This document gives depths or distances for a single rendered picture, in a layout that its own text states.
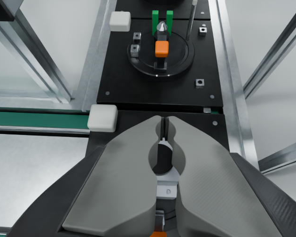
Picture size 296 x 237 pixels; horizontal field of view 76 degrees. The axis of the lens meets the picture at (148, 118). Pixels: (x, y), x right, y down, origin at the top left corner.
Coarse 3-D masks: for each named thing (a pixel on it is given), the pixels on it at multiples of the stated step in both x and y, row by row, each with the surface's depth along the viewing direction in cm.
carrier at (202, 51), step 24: (120, 24) 43; (144, 24) 46; (168, 24) 38; (192, 24) 45; (120, 48) 42; (144, 48) 39; (192, 48) 39; (120, 72) 39; (144, 72) 37; (168, 72) 36; (192, 72) 39; (216, 72) 39; (120, 96) 36; (144, 96) 36; (168, 96) 36; (192, 96) 36; (216, 96) 36
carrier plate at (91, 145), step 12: (120, 120) 34; (132, 120) 34; (144, 120) 34; (192, 120) 34; (204, 120) 34; (216, 120) 34; (96, 132) 33; (108, 132) 33; (120, 132) 33; (204, 132) 33; (216, 132) 33; (96, 144) 32; (228, 144) 32
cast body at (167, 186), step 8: (160, 144) 19; (168, 144) 20; (160, 152) 19; (168, 152) 19; (160, 160) 18; (168, 160) 18; (160, 168) 18; (168, 168) 18; (160, 176) 19; (168, 176) 18; (176, 176) 18; (160, 184) 20; (168, 184) 20; (176, 184) 20; (160, 192) 21; (168, 192) 21; (176, 192) 21
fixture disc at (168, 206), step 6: (156, 204) 26; (162, 204) 26; (168, 204) 26; (174, 204) 26; (168, 210) 26; (174, 210) 26; (168, 216) 26; (174, 216) 25; (168, 222) 25; (174, 222) 25; (168, 228) 25; (174, 228) 25
